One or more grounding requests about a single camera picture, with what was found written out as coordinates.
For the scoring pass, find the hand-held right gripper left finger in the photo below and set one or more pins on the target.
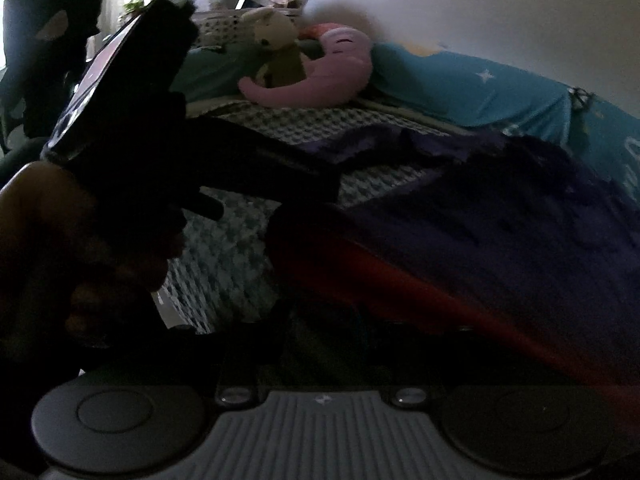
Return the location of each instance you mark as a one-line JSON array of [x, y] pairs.
[[255, 360]]

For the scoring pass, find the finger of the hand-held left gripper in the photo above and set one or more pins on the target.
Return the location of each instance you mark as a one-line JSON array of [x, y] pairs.
[[205, 209], [260, 165]]

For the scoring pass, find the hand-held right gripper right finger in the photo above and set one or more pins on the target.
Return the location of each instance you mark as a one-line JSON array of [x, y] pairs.
[[400, 370]]

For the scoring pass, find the purple floral garment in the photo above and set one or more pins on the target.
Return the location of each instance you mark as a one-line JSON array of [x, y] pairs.
[[500, 240]]

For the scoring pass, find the person's left hand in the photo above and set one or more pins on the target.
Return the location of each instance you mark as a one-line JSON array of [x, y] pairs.
[[60, 260]]

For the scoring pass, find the red cloth band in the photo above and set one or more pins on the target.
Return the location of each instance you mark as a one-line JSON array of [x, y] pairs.
[[400, 280]]

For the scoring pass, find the dark teal printed cushion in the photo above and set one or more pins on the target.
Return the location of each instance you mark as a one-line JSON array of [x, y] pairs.
[[215, 75]]

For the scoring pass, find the dark hanging cloth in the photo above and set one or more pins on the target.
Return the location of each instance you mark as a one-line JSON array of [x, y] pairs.
[[45, 70]]

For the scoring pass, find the green potted plant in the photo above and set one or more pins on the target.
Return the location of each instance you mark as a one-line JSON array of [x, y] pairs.
[[135, 2]]

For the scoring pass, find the purple moon plush pillow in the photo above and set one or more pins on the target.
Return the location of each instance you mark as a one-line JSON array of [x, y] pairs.
[[340, 60]]

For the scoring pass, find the cream bunny plush toy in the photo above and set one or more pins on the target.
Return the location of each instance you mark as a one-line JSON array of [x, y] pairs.
[[272, 30]]

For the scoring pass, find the teal star-print cushion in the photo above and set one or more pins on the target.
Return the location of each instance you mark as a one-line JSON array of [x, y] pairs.
[[450, 85]]

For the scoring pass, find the teal script-print cushion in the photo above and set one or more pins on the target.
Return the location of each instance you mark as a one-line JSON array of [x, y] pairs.
[[615, 135]]

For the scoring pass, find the black white patterned cloth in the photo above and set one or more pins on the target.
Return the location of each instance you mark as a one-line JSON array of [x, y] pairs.
[[579, 97]]

